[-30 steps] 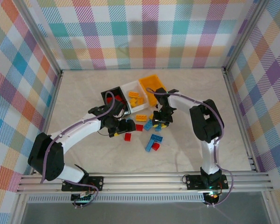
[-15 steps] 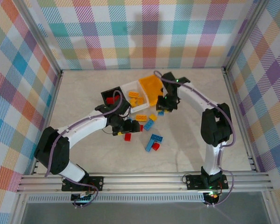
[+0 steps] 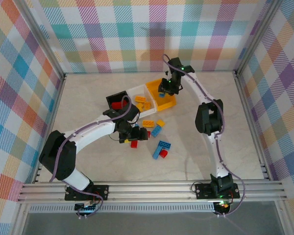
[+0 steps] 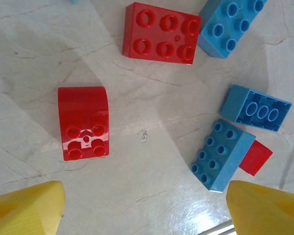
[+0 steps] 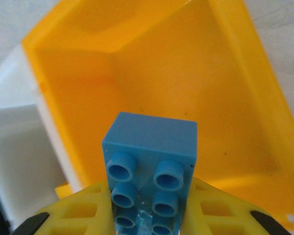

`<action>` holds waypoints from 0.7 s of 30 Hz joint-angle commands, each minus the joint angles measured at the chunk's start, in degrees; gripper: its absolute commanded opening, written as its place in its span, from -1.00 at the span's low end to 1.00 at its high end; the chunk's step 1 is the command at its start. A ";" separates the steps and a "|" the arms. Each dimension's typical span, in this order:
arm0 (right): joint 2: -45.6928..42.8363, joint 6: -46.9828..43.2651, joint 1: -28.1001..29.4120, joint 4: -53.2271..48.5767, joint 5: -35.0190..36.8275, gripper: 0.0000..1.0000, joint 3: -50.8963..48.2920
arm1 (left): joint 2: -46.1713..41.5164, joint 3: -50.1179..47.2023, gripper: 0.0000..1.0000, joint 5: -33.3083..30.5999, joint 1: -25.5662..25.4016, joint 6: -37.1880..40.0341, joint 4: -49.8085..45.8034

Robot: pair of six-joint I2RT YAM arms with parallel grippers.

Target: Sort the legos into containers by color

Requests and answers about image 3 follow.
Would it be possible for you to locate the long blue lego brick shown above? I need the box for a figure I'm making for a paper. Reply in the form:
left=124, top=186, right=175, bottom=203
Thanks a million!
left=152, top=146, right=163, bottom=160

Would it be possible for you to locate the yellow plastic bin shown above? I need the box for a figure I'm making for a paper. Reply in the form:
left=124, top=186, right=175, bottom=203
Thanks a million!
left=146, top=77, right=177, bottom=112

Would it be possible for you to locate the white plastic bin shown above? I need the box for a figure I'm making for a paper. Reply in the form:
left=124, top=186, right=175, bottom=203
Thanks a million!
left=126, top=84, right=159, bottom=118

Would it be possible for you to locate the black plastic bin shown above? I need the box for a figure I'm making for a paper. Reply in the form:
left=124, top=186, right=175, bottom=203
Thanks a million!
left=106, top=91, right=128, bottom=114

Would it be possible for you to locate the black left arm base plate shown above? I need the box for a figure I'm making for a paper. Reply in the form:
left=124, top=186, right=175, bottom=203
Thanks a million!
left=65, top=185, right=110, bottom=201

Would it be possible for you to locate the aluminium mounting rail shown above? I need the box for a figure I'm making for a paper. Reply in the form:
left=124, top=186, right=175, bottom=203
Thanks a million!
left=17, top=182, right=289, bottom=204

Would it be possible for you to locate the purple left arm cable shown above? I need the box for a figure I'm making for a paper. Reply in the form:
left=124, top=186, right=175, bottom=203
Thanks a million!
left=49, top=95, right=141, bottom=219

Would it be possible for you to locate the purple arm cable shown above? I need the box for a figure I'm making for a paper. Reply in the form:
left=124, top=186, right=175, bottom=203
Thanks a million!
left=162, top=54, right=247, bottom=218
left=49, top=95, right=141, bottom=219

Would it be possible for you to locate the slotted grey cable duct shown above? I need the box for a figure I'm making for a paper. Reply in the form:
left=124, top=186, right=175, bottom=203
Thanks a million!
left=28, top=205, right=216, bottom=213

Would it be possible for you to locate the aluminium side rail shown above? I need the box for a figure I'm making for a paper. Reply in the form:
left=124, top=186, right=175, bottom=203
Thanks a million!
left=31, top=73, right=67, bottom=184
left=234, top=70, right=271, bottom=182

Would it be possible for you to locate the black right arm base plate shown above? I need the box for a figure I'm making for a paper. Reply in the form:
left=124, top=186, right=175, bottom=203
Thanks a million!
left=195, top=182, right=240, bottom=199

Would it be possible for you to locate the aluminium corner post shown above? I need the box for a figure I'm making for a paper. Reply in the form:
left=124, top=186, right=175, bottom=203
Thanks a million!
left=234, top=0, right=284, bottom=76
left=13, top=0, right=66, bottom=80

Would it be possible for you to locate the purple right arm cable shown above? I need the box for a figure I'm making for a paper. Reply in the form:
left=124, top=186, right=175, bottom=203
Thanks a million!
left=162, top=54, right=247, bottom=218

